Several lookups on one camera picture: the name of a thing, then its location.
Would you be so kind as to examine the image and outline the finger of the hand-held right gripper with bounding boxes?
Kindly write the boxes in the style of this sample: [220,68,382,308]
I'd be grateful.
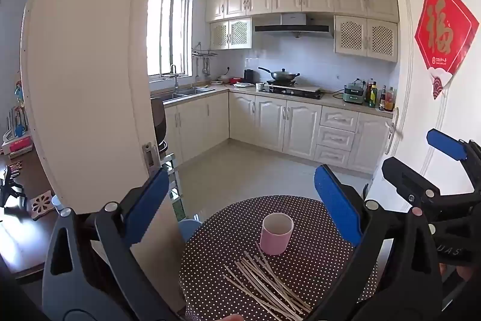
[381,156,481,218]
[427,128,481,190]

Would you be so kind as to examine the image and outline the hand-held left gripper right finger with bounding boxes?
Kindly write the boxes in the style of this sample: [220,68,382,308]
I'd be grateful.
[308,165,446,321]

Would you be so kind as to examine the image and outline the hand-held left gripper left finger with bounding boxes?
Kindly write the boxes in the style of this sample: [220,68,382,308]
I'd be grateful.
[42,167,188,321]

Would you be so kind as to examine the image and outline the pink cup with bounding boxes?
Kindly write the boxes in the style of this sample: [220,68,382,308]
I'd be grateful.
[261,213,294,256]

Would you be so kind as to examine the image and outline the bunch of wooden chopsticks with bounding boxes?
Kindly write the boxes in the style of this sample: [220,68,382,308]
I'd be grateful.
[223,242,312,321]

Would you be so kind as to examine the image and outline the metal shelf rack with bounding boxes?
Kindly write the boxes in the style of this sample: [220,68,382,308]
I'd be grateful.
[161,153,185,222]

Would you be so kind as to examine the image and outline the metal door latch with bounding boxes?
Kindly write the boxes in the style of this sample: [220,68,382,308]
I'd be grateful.
[142,142,160,171]

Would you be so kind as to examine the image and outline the blue stool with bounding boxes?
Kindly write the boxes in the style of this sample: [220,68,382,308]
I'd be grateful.
[176,219,204,243]

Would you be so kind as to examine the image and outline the white door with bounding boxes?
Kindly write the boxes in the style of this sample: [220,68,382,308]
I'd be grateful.
[361,0,481,201]

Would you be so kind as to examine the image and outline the black chair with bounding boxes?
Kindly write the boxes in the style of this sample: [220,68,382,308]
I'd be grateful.
[151,98,168,158]

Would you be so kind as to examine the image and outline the brown polka dot tablecloth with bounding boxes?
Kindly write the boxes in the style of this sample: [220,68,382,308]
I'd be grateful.
[178,195,378,321]

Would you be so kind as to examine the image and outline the green electric cooker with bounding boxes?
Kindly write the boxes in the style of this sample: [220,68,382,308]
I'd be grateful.
[343,80,366,105]

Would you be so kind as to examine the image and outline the patterned coaster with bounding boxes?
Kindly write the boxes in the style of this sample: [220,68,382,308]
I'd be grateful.
[30,189,53,221]

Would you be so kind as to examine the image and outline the cream lower kitchen cabinets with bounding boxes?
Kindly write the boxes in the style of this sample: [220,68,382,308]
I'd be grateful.
[163,91,393,175]

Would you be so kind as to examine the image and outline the steel kitchen sink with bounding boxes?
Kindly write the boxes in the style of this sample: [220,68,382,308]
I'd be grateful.
[161,87,216,100]

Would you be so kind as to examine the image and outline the black gas stove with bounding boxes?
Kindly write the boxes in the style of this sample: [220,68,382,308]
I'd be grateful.
[259,83,324,100]

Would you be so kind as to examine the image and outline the dark wooden desk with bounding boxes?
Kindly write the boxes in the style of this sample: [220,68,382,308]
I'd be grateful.
[0,148,63,282]

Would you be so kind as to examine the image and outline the cream door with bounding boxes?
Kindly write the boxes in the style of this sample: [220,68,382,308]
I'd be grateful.
[20,0,186,269]

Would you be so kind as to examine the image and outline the lattice door cabinet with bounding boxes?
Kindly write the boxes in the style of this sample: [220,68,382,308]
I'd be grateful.
[210,18,252,51]
[334,15,398,63]

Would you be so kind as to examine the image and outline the black stand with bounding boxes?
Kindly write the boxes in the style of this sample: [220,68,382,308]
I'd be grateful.
[0,166,27,209]

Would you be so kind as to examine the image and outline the metal wok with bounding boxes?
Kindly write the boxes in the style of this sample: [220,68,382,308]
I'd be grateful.
[258,67,301,84]

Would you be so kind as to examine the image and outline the kitchen window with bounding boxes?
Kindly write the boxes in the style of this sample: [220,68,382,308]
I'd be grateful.
[147,0,193,83]

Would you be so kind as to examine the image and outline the range hood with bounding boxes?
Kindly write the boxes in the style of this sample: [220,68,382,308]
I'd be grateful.
[255,13,334,39]

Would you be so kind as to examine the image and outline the metal door handle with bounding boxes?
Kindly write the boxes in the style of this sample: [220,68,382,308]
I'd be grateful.
[385,106,403,156]

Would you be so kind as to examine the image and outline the red diamond wall poster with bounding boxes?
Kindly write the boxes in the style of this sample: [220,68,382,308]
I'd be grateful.
[414,0,481,100]

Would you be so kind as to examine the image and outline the wall utensil rack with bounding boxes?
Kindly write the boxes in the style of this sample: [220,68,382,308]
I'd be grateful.
[191,48,219,77]

